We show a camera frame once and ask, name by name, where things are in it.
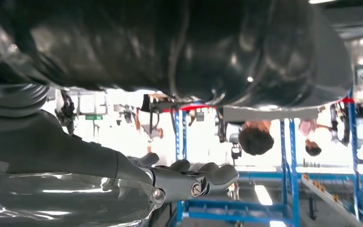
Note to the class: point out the person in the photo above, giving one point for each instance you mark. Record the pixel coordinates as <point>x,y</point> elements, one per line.
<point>313,148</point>
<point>256,141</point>

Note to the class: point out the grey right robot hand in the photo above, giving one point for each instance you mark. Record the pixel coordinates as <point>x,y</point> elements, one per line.
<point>169,47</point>

